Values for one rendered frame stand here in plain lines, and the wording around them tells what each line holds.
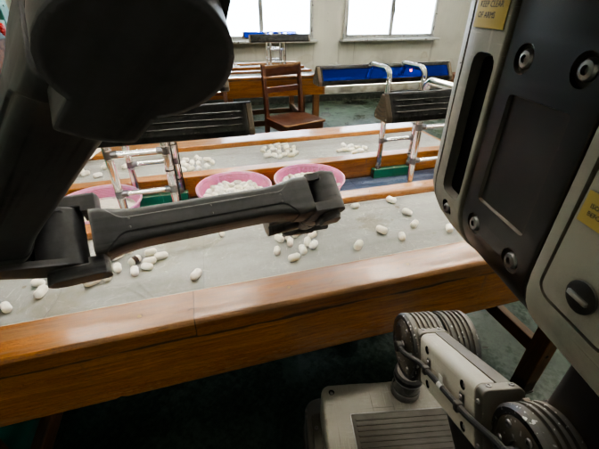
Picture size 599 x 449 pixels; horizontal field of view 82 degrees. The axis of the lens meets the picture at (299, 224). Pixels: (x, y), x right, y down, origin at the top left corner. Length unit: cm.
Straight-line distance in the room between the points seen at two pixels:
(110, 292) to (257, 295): 35
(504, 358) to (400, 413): 96
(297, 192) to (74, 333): 52
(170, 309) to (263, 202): 36
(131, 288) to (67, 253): 43
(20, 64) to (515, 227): 28
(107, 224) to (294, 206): 26
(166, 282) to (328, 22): 560
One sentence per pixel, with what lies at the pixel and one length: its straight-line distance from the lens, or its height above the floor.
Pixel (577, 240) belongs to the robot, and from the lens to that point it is 21.
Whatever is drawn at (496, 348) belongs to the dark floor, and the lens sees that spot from 187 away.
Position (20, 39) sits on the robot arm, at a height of 128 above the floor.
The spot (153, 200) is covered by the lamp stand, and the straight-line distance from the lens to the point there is 139.
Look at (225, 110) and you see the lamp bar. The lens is 86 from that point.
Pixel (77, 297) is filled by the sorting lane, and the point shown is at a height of 74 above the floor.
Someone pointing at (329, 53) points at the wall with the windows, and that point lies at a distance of 621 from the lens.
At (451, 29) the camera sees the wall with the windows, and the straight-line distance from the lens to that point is 718.
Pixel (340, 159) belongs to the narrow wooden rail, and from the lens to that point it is 148.
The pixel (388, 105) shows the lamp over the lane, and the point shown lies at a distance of 98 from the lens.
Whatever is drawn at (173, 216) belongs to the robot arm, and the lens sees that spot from 50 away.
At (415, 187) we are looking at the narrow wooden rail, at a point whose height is 76.
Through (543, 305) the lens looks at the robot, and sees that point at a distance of 23.
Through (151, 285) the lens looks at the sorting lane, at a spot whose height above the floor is 74.
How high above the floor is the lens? 129
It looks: 32 degrees down
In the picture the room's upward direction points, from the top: straight up
